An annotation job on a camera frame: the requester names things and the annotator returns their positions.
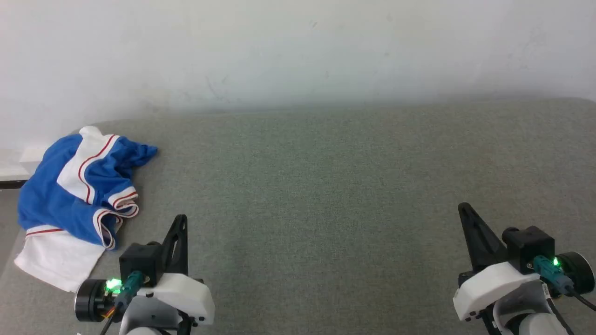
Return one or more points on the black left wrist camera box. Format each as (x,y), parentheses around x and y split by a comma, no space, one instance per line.
(139,260)

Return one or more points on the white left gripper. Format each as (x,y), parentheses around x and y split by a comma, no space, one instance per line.
(186,293)

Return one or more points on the blue white red-striped shirt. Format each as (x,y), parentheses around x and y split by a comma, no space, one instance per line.
(46,200)

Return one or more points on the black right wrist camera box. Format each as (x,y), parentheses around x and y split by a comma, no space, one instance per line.
(531,246)

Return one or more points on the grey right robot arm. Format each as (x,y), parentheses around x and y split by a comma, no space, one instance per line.
(531,323)

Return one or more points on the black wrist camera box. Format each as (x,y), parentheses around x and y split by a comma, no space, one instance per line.
(139,260)
(531,246)

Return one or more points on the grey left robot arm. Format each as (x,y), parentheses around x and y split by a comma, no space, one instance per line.
(149,318)

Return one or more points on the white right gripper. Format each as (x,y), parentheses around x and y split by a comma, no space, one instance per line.
(489,284)

